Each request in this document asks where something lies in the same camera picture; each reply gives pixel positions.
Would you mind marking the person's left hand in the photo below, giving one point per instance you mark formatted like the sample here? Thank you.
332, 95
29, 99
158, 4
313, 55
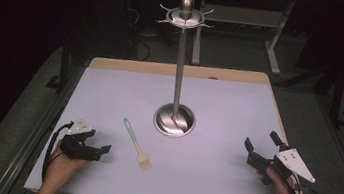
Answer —
61, 166

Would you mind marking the steel utensil stand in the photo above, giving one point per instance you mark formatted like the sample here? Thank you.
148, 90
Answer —
179, 77

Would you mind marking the person's right hand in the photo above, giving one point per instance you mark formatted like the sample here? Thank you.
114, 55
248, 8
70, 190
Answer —
279, 188

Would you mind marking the white table mat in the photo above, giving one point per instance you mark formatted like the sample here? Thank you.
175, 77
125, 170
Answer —
161, 136

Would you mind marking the white metal desk frame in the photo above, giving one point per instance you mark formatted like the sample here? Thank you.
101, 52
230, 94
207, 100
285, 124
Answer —
243, 22

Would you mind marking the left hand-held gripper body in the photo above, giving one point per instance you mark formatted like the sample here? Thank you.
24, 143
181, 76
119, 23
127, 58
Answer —
78, 141

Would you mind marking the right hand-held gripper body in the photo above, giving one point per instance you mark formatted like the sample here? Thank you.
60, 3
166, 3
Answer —
285, 165

